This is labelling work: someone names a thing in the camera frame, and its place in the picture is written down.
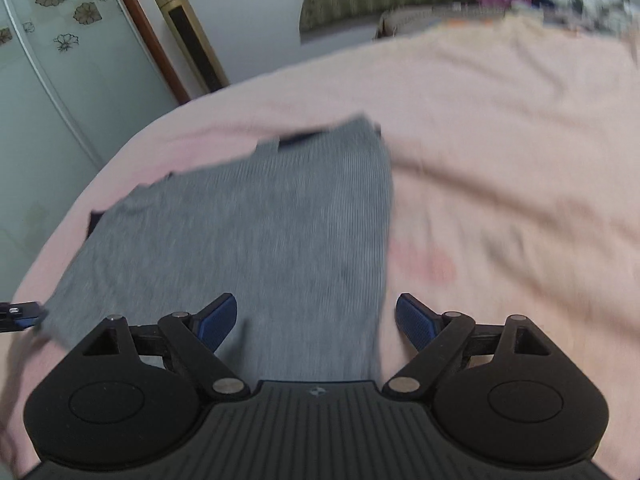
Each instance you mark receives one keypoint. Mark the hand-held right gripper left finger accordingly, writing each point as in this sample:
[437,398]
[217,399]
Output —
[217,322]

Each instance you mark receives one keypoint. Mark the pale blue crumpled clothes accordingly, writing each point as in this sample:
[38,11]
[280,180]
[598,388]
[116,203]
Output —
[585,5]

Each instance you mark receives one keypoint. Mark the pink bed sheet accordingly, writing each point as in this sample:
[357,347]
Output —
[500,160]

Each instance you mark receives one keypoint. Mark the gold tower fan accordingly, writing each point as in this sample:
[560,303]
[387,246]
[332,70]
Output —
[192,35]

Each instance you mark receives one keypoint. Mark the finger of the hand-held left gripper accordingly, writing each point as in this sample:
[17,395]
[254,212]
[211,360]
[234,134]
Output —
[25,315]

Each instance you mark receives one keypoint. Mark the brown pillow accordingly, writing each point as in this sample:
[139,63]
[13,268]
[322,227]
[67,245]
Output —
[410,17]

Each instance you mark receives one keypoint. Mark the brown wooden door frame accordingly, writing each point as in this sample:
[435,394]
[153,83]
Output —
[150,35]

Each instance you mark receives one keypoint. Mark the frosted glass door with flowers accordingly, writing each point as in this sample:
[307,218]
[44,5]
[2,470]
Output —
[50,100]

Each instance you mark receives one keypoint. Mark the orange garment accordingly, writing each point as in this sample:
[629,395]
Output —
[456,23]

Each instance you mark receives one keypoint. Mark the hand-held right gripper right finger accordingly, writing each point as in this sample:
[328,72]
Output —
[417,322]

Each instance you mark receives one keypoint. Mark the grey sweater with navy sleeves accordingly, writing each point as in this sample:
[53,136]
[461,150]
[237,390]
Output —
[250,235]

